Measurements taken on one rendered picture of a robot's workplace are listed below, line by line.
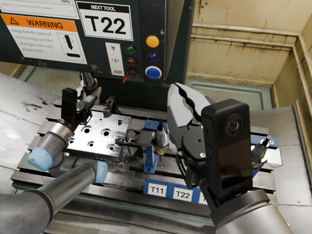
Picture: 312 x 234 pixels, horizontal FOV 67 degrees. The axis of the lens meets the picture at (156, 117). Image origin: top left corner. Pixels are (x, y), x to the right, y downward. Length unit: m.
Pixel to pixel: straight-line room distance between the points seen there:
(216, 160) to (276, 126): 1.27
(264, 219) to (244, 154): 0.07
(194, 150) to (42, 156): 0.60
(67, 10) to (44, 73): 1.75
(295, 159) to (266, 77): 0.75
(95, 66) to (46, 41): 0.11
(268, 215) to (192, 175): 0.09
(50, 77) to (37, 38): 1.60
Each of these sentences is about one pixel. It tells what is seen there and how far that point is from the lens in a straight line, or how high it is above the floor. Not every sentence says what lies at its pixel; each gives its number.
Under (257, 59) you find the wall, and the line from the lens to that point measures 1.83.
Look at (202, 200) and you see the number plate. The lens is 1.06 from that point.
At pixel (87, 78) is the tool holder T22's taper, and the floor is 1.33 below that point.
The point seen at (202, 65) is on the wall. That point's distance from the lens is 1.83.
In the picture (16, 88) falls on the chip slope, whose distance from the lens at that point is 1.90.
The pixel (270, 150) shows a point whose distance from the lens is 0.90.
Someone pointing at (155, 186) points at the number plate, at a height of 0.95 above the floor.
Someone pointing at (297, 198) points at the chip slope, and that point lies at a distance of 1.32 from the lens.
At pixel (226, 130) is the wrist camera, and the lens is 0.25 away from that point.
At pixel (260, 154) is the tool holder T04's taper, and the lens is 0.84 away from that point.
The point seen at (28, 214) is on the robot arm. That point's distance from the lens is 0.56.
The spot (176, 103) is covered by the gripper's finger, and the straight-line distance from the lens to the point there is 0.35.
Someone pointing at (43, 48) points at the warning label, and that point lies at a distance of 0.59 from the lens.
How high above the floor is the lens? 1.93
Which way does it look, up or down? 53 degrees down
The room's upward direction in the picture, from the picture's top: 1 degrees counter-clockwise
